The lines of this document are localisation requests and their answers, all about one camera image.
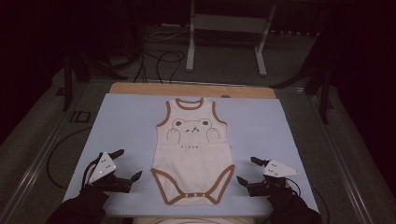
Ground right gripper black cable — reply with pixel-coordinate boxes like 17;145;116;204
285;177;331;224

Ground white metal stand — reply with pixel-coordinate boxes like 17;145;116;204
185;0;277;77

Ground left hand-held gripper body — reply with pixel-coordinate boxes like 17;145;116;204
88;151;134;194

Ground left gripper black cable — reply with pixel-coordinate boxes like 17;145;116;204
46;125;104;191

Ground metal frame rail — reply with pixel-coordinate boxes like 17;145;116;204
303;88;376;224
0;78;94;224

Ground white baby bodysuit brown trim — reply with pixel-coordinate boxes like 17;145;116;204
150;97;236;206

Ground black metal stand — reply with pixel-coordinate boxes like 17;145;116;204
268;65;334;125
55;50;129;112

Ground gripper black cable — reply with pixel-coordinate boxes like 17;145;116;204
285;177;331;224
46;125;104;191

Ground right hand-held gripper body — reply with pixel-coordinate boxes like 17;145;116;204
247;159;301;198

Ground black floor cables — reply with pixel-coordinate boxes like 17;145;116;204
133;29;188;85

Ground light blue mat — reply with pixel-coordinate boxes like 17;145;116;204
63;92;319;218

